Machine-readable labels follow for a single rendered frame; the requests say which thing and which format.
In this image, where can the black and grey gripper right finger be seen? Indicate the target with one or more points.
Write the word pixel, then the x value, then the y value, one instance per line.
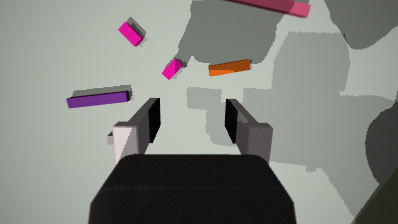
pixel 250 136

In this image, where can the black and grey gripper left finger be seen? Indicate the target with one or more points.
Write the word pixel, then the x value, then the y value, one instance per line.
pixel 134 136

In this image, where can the purple rod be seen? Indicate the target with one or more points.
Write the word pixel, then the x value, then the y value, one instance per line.
pixel 98 99

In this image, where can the pink rod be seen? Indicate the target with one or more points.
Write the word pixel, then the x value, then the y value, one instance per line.
pixel 287 7

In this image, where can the magenta rod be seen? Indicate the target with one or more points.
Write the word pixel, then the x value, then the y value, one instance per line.
pixel 171 70
pixel 128 31

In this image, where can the orange rod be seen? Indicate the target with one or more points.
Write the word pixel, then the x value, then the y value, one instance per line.
pixel 230 67

